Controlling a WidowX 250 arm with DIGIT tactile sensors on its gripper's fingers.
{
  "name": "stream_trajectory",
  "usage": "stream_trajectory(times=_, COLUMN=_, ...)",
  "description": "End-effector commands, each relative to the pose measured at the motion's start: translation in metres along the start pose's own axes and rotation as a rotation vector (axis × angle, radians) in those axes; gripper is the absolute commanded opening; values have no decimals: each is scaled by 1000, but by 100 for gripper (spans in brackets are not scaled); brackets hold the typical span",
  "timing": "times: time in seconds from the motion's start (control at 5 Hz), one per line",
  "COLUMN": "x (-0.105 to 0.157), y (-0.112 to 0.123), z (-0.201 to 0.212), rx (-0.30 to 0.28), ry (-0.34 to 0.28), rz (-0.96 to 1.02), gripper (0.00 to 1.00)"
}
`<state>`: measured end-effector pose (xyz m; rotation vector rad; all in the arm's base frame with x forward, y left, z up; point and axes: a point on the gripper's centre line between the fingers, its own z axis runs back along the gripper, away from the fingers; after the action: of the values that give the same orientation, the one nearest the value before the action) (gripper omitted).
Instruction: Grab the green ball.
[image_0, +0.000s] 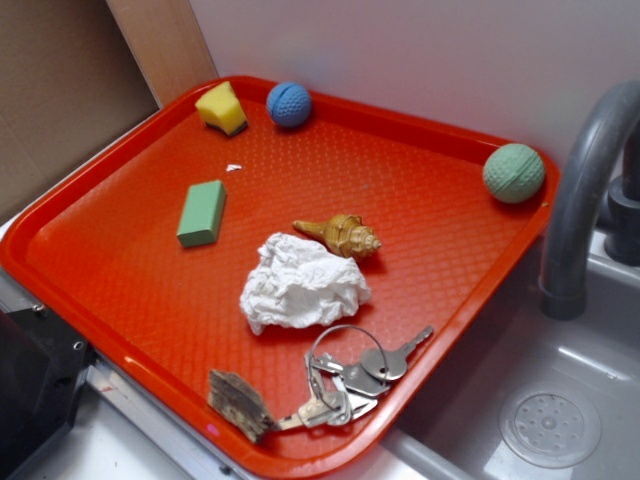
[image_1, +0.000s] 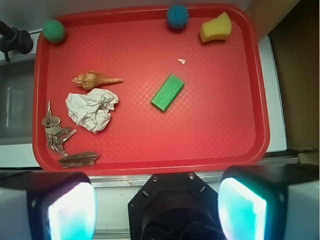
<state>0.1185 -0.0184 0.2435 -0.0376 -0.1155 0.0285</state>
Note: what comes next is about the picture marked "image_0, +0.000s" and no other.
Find brown spiral seashell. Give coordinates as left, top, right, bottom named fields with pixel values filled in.
left=292, top=214, right=382, bottom=262

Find wooden board strip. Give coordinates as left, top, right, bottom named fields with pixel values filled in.
left=107, top=0, right=219, bottom=107

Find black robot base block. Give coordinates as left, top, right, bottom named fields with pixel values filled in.
left=1, top=305, right=93, bottom=479

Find red plastic tray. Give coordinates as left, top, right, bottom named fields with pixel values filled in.
left=1, top=77, right=559, bottom=479

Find crumpled white tissue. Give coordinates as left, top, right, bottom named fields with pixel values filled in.
left=240, top=233, right=372, bottom=336

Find yellow sponge piece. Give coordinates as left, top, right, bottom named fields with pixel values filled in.
left=195, top=81, right=248, bottom=137

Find brown cardboard panel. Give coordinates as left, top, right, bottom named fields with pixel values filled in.
left=1, top=1, right=157, bottom=221

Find grey toy faucet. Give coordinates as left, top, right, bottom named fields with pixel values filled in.
left=539, top=80, right=639, bottom=320

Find blue dimpled ball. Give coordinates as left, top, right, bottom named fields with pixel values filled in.
left=266, top=82, right=312, bottom=128

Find grey plastic sink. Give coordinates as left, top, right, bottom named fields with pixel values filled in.
left=382, top=227, right=640, bottom=480

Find green dimpled ball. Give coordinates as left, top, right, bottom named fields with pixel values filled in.
left=482, top=143, right=546, bottom=204

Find green rectangular block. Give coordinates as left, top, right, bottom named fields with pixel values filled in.
left=176, top=180, right=227, bottom=248

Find brown bark piece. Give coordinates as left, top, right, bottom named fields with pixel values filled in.
left=207, top=369, right=275, bottom=444

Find silver key bunch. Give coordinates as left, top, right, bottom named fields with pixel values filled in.
left=272, top=325, right=435, bottom=432

